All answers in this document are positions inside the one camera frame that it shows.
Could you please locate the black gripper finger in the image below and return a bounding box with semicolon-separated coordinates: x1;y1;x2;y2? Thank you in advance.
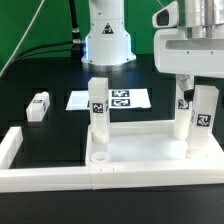
177;75;194;96

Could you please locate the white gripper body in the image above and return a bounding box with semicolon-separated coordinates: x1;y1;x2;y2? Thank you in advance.
154;27;224;79

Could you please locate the white desk top panel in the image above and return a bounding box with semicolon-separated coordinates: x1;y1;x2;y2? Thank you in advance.
85;120;224;169

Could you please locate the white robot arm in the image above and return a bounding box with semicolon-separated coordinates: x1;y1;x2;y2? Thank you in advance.
82;0;224;89

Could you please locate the fiducial marker sheet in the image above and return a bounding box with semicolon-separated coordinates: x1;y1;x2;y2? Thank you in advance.
66;89;151;111

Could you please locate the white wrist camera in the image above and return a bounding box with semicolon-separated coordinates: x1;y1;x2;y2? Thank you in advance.
152;0;185;28

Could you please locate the white L-shaped fence frame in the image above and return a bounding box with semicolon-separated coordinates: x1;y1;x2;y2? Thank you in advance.
0;127;224;193

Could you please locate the white cable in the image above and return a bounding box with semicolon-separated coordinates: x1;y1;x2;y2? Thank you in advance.
0;0;46;76

